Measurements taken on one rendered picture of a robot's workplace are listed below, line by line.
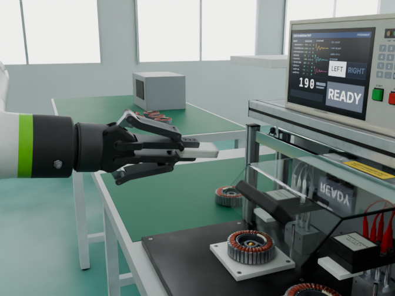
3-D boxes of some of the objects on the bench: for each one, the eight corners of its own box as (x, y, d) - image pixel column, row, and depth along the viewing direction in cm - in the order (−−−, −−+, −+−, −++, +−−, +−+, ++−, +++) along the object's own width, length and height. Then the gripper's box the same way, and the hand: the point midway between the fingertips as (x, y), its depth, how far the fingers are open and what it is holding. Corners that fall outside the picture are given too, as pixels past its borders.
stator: (254, 204, 132) (255, 194, 131) (225, 210, 127) (225, 199, 126) (237, 192, 142) (237, 182, 141) (209, 198, 137) (209, 188, 136)
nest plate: (236, 281, 87) (237, 276, 86) (209, 248, 100) (209, 244, 100) (295, 267, 92) (295, 262, 91) (261, 238, 105) (262, 234, 105)
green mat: (132, 242, 108) (132, 241, 108) (99, 174, 163) (99, 173, 162) (395, 194, 141) (395, 194, 141) (294, 151, 196) (294, 151, 196)
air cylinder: (378, 318, 75) (382, 293, 74) (350, 295, 82) (352, 272, 80) (398, 312, 77) (402, 287, 75) (370, 290, 84) (372, 266, 82)
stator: (240, 270, 89) (241, 255, 88) (219, 246, 99) (220, 232, 98) (283, 260, 92) (284, 245, 92) (259, 238, 103) (260, 225, 102)
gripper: (74, 96, 59) (216, 107, 69) (67, 169, 65) (198, 169, 75) (80, 119, 54) (234, 127, 64) (72, 197, 60) (214, 193, 70)
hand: (197, 150), depth 68 cm, fingers closed
